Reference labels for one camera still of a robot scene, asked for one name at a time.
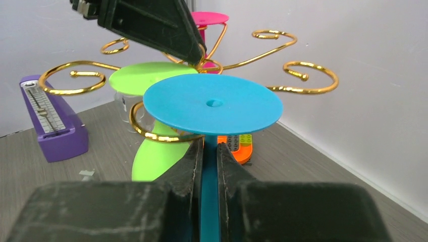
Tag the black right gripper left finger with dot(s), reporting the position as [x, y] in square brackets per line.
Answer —
[165, 209]

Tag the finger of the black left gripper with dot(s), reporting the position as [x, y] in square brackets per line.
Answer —
[165, 25]

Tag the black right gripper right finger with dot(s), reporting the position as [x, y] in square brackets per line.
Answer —
[254, 210]

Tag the pink plastic wine glass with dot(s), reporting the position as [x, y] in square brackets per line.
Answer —
[209, 22]

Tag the blue plastic wine glass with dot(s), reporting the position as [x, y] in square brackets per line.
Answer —
[212, 105]

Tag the orange plastic U-shaped toy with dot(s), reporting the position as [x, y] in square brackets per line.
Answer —
[241, 155]

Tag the grey lego plate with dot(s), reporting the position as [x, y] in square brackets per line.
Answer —
[233, 142]

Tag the green lego brick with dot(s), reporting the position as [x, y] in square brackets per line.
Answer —
[245, 139]

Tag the clear glass tumbler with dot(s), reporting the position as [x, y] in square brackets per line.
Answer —
[124, 104]

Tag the grey metal T-shaped part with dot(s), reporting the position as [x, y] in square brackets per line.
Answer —
[88, 175]

